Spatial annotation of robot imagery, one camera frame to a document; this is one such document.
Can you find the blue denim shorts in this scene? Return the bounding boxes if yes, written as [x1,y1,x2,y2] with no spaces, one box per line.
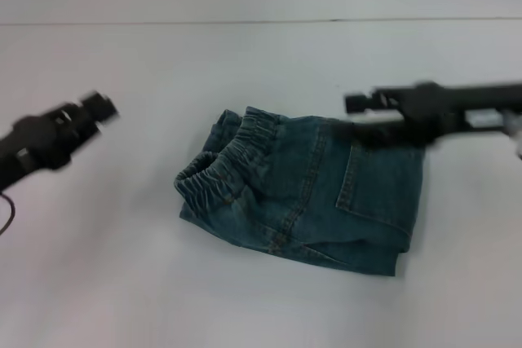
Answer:
[174,105,427,278]

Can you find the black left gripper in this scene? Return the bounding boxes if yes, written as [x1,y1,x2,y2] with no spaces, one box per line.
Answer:
[0,90,122,194]

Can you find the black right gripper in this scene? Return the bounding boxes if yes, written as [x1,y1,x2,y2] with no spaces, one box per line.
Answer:
[344,81,522,149]

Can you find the thin dark cable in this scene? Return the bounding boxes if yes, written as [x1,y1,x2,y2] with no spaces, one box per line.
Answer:
[0,192,17,237]

